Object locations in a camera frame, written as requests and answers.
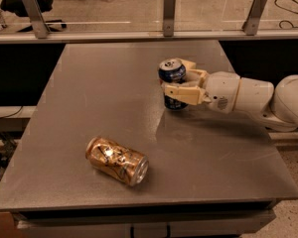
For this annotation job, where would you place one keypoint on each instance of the black office chair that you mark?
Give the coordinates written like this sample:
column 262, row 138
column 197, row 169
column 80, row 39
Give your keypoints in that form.
column 17, row 7

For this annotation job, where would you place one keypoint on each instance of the middle metal bracket post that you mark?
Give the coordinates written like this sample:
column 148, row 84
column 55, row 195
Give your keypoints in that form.
column 169, row 7

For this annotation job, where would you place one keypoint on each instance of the metal rail beam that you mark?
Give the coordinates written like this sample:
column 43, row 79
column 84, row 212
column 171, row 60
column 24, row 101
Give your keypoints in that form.
column 118, row 37

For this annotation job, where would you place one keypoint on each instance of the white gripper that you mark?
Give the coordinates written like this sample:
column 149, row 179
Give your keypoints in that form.
column 222, row 90

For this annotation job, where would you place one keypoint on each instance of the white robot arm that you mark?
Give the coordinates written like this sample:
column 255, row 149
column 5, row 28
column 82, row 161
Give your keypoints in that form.
column 273, row 106

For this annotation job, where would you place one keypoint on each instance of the left metal bracket post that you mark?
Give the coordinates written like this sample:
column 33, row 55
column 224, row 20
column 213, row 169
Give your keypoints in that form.
column 39, row 26

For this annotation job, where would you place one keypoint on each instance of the right metal bracket post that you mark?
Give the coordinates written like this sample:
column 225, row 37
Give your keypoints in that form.
column 251, row 24

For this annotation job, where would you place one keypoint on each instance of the gold brown soda can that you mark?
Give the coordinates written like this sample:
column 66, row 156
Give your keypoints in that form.
column 117, row 161

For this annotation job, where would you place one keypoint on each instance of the metal bracket post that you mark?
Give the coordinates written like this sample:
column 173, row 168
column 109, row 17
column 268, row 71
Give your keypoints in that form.
column 39, row 26
column 169, row 7
column 251, row 24

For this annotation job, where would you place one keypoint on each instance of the blue pepsi can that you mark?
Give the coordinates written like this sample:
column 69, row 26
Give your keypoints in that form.
column 172, row 71

